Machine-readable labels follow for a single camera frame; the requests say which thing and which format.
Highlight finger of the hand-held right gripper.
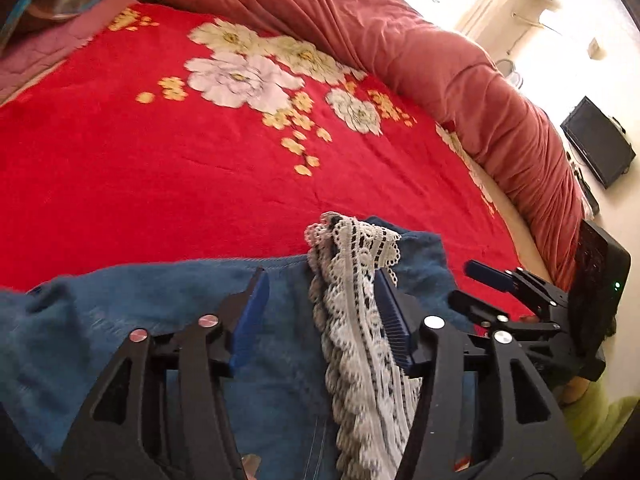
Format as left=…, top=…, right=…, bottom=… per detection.
left=447, top=290, right=561, bottom=346
left=464, top=259, right=571, bottom=311

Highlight blue pants with lace trim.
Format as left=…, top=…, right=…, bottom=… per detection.
left=0, top=211, right=481, bottom=480

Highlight yellow-green cloth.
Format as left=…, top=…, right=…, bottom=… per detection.
left=562, top=375, right=638, bottom=466

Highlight black flat screen television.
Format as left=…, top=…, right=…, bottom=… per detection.
left=560, top=96, right=637, bottom=189

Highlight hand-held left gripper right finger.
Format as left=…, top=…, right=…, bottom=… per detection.
left=372, top=267, right=586, bottom=480

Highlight person's right forearm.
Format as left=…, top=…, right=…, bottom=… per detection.
left=556, top=377, right=593, bottom=408

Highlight cream bed sheet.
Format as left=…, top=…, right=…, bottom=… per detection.
left=470, top=160, right=556, bottom=281

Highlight pink quilted pillow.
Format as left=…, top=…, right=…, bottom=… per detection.
left=0, top=2, right=126, bottom=106

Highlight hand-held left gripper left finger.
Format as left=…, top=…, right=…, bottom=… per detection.
left=57, top=266, right=271, bottom=480

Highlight red floral blanket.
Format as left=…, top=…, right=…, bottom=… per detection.
left=0, top=2, right=538, bottom=321

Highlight rust red duvet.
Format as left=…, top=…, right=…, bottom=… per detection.
left=145, top=0, right=586, bottom=291

